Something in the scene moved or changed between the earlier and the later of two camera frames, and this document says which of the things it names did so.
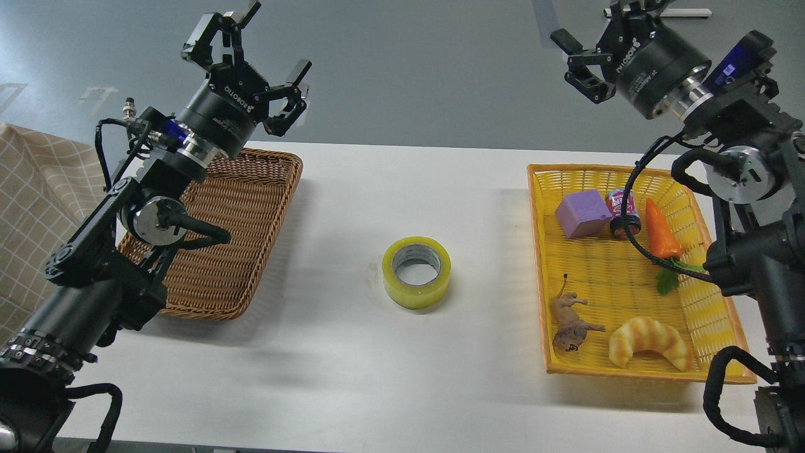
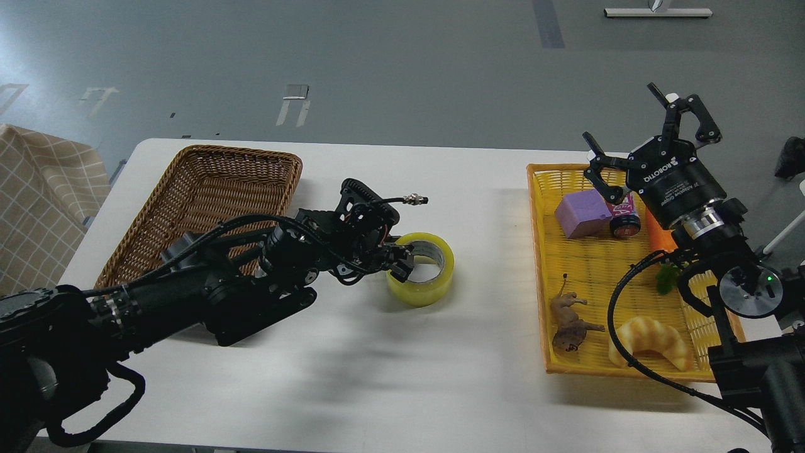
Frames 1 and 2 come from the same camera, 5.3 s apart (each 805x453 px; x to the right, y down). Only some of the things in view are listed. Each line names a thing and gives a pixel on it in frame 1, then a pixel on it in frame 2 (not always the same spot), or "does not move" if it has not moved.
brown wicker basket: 250,195 does not move
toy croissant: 649,334 does not move
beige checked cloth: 49,184 does not move
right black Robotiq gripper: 646,60 to 664,172
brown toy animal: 571,331 does not move
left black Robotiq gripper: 226,112 to 359,228
